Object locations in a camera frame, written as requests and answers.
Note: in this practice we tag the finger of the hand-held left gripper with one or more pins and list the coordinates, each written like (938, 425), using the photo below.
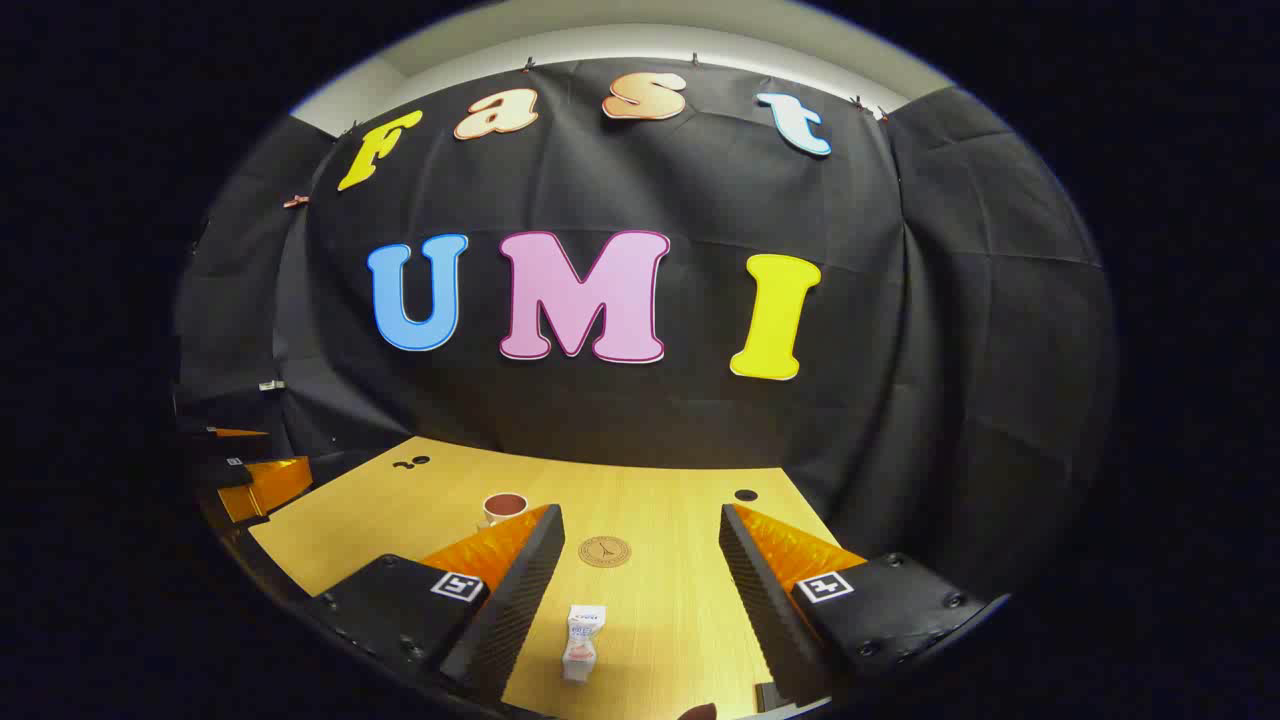
(265, 485)
(225, 412)

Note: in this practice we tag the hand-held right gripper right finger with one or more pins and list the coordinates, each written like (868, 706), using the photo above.
(760, 600)

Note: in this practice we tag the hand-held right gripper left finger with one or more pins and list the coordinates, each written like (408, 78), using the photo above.
(520, 600)

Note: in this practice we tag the white toothpaste tube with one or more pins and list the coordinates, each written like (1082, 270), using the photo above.
(582, 645)

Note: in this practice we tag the beige cup with brown inside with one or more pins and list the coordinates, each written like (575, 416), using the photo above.
(505, 505)

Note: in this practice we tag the round wooden coaster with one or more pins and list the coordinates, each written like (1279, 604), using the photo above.
(605, 552)

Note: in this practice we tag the wooden desktop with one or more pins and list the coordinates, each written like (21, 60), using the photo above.
(650, 510)

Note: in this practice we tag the black backdrop cloth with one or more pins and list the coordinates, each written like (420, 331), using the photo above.
(900, 350)

